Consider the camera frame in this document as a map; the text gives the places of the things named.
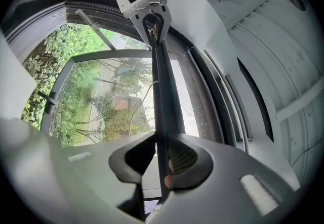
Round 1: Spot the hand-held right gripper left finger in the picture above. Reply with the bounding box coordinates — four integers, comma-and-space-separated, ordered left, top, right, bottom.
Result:
0, 116, 157, 224

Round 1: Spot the open glass window sash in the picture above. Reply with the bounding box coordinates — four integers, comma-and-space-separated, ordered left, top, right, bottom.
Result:
40, 50, 157, 148

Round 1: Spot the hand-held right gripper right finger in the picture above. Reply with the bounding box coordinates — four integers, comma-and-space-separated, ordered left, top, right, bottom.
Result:
151, 132, 302, 224

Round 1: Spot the person's right hand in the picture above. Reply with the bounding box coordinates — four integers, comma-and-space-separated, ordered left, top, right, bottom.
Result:
164, 161, 176, 189

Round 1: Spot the black framed window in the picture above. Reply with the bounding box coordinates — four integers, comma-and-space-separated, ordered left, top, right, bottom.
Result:
5, 0, 275, 148

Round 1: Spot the black window handle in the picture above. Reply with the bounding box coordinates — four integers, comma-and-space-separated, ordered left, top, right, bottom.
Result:
37, 91, 58, 115

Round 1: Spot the white pull cord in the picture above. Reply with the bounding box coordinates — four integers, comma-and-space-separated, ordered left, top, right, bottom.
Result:
128, 80, 159, 137

